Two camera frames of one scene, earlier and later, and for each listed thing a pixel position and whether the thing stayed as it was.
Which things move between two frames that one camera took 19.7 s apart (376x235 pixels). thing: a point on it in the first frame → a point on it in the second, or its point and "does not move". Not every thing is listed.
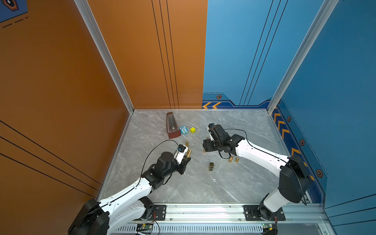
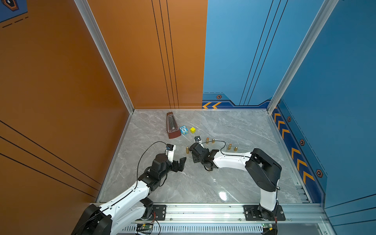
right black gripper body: (210, 146) → (196, 160)
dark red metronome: (172, 128) does not move
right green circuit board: (268, 225) does not move
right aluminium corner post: (321, 20) does not move
